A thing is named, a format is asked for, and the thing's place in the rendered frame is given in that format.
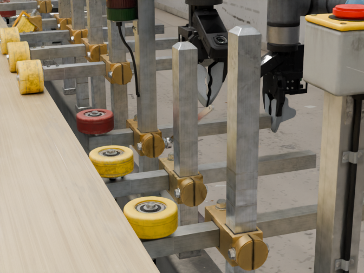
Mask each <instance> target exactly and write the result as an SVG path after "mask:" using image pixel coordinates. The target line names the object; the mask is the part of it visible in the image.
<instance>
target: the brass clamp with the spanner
mask: <svg viewBox="0 0 364 273"><path fill-rule="evenodd" d="M126 128H130V129H131V130H132V131H133V138H134V144H133V145H132V147H133V148H134V149H135V150H136V151H137V153H138V154H139V155H140V156H147V157H149V158H153V157H154V158H156V157H158V156H159V155H161V154H162V152H163V151H164V148H165V143H164V141H163V139H162V132H161V131H160V130H159V129H158V131H155V132H146V133H141V132H140V130H139V129H138V122H137V121H134V120H133V119H127V120H126Z"/></svg>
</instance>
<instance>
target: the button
mask: <svg viewBox="0 0 364 273"><path fill-rule="evenodd" d="M333 15H335V17H337V18H342V19H349V20H363V19H364V5H362V4H341V5H336V6H335V8H333Z"/></svg>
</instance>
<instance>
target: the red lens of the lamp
mask: <svg viewBox="0 0 364 273"><path fill-rule="evenodd" d="M135 6H136V0H106V7H109V8H131V7H135Z"/></svg>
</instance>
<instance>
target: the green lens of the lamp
mask: <svg viewBox="0 0 364 273"><path fill-rule="evenodd" d="M106 10H107V19H108V20H111V21H129V20H134V19H136V18H137V9H136V7H135V8H133V9H108V8H107V7H106Z"/></svg>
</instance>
